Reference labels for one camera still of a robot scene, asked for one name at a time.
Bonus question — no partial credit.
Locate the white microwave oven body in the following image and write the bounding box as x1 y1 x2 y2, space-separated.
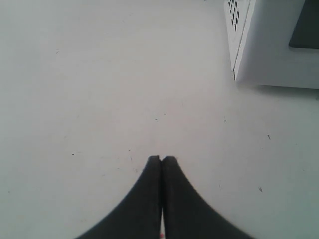
223 0 250 79

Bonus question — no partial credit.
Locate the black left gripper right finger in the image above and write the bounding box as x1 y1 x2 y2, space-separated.
161 156 249 239

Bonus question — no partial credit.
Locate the white microwave door with handle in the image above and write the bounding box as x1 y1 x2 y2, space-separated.
234 0 319 89

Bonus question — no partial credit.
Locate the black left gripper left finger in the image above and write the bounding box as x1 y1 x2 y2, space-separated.
81 155 162 239

